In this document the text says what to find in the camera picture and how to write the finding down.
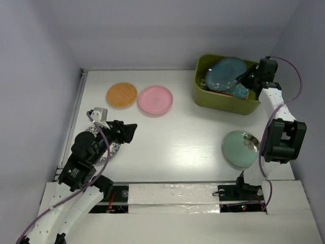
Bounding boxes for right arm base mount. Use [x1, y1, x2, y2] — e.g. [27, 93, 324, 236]
[212, 173, 266, 212]

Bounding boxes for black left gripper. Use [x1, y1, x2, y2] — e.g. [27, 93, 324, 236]
[91, 118, 137, 163]

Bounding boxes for woven bamboo tray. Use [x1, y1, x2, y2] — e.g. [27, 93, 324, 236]
[106, 82, 138, 108]

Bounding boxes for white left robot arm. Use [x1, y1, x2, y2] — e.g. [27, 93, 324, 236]
[17, 120, 138, 243]

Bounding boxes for pink plastic plate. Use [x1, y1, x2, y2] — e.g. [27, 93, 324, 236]
[138, 85, 173, 115]

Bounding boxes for white foam strip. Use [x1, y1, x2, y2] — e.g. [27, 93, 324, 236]
[127, 183, 220, 215]

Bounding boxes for red and teal plate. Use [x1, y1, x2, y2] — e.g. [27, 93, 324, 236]
[221, 84, 249, 99]

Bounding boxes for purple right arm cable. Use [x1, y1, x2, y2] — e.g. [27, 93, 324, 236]
[258, 55, 303, 211]

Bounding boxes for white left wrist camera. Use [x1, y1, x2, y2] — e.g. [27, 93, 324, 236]
[86, 107, 108, 125]

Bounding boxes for blue floral white plate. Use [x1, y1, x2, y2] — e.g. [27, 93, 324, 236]
[85, 125, 120, 163]

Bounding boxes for mint green flower plate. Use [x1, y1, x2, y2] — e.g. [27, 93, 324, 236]
[222, 131, 260, 169]

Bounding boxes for dark blue glazed plate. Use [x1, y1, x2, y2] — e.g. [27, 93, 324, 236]
[205, 57, 247, 92]

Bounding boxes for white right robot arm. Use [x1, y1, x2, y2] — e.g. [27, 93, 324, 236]
[116, 56, 307, 199]

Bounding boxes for green plastic bin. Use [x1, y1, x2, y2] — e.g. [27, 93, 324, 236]
[193, 54, 261, 115]

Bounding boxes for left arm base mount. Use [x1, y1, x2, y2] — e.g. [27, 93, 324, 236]
[89, 185, 129, 214]

